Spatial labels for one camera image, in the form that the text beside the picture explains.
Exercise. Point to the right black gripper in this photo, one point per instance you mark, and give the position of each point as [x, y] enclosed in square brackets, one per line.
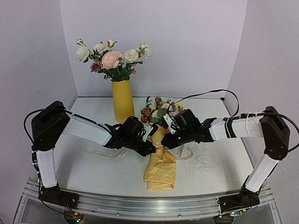
[170, 140]

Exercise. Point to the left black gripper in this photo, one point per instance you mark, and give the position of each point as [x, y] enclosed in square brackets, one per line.
[147, 150]

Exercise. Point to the cream printed ribbon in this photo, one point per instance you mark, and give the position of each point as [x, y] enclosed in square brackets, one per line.
[180, 153]

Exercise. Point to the yellow paper bouquet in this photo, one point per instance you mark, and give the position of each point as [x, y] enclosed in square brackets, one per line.
[160, 173]

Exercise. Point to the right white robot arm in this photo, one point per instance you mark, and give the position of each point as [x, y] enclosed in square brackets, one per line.
[265, 134]

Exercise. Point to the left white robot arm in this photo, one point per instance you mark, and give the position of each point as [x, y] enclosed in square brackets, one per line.
[50, 123]

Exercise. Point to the yellow ceramic vase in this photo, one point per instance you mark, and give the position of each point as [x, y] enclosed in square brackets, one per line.
[123, 100]

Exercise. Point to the white and pink flowers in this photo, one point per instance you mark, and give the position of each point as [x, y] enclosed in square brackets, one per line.
[114, 65]

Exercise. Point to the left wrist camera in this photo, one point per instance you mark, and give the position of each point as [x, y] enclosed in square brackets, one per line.
[147, 129]

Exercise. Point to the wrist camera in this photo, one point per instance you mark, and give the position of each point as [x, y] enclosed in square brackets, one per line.
[171, 123]
[147, 129]

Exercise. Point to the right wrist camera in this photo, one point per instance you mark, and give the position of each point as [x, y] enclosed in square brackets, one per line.
[171, 123]

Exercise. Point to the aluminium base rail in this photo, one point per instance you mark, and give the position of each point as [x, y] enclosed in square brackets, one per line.
[97, 208]

